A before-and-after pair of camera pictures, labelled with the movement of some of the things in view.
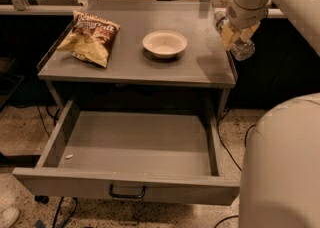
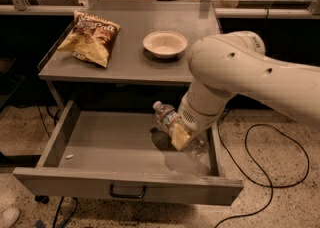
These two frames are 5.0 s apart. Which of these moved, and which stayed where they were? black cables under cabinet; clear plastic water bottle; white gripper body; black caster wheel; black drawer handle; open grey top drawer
Moved: clear plastic water bottle; white gripper body
Stayed: open grey top drawer; black cables under cabinet; black caster wheel; black drawer handle
